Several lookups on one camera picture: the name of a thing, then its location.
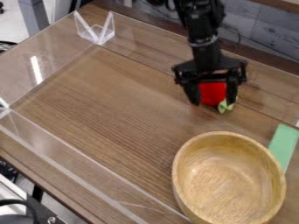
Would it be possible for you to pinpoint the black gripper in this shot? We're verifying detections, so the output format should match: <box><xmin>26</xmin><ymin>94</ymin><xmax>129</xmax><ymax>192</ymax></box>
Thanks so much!
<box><xmin>173</xmin><ymin>43</ymin><xmax>249</xmax><ymax>106</ymax></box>

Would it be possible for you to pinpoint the red plush strawberry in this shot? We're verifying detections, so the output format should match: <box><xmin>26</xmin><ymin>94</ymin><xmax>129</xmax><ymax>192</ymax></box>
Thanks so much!
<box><xmin>200</xmin><ymin>82</ymin><xmax>234</xmax><ymax>114</ymax></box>

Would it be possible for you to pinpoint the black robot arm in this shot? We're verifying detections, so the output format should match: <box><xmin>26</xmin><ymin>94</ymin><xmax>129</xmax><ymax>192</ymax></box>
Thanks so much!
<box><xmin>173</xmin><ymin>0</ymin><xmax>249</xmax><ymax>108</ymax></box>

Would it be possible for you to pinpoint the wooden bowl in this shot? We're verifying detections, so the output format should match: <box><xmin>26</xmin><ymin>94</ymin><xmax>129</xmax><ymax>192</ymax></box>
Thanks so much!
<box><xmin>173</xmin><ymin>131</ymin><xmax>286</xmax><ymax>224</ymax></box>

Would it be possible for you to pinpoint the clear acrylic enclosure wall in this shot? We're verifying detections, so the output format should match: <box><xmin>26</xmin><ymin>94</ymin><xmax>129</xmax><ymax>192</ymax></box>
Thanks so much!
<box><xmin>0</xmin><ymin>6</ymin><xmax>299</xmax><ymax>224</ymax></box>

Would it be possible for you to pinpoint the clear acrylic corner bracket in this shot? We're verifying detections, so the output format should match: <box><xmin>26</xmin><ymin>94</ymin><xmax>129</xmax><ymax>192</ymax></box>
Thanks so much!
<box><xmin>74</xmin><ymin>10</ymin><xmax>117</xmax><ymax>46</ymax></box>

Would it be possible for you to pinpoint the black metal bracket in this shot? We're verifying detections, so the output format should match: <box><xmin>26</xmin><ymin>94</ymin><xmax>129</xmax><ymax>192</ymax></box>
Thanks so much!
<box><xmin>27</xmin><ymin>195</ymin><xmax>67</xmax><ymax>224</ymax></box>

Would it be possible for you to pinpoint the black cable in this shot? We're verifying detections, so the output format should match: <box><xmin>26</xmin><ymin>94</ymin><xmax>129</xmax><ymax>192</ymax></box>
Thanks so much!
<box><xmin>0</xmin><ymin>199</ymin><xmax>37</xmax><ymax>224</ymax></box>

